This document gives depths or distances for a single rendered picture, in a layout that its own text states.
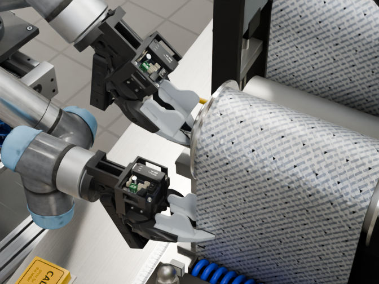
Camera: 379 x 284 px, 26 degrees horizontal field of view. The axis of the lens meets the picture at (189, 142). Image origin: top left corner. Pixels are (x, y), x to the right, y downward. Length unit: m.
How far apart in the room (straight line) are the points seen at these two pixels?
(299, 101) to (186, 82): 0.54
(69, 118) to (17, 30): 0.61
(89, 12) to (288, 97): 0.33
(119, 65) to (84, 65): 2.01
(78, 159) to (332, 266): 0.41
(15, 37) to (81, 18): 0.93
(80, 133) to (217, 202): 0.37
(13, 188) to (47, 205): 1.12
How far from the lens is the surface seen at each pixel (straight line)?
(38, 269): 1.42
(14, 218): 2.40
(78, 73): 3.09
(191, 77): 1.74
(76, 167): 1.25
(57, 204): 1.36
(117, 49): 1.09
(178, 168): 1.27
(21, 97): 1.41
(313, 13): 1.18
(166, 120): 1.13
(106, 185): 1.25
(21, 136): 1.31
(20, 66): 2.01
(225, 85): 1.11
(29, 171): 1.30
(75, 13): 1.08
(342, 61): 1.22
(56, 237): 1.48
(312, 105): 1.22
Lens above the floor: 2.09
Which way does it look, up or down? 48 degrees down
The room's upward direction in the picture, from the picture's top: straight up
